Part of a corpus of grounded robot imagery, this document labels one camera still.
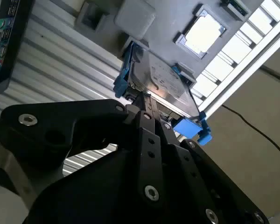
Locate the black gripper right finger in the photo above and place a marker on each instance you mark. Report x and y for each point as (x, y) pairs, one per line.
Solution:
(196, 177)

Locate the hard disk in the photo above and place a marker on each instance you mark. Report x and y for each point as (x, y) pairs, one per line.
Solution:
(163, 79)

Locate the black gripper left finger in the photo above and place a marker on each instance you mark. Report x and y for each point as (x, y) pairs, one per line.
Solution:
(60, 116)

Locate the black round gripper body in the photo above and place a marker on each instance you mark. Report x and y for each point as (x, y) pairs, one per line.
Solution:
(95, 191)

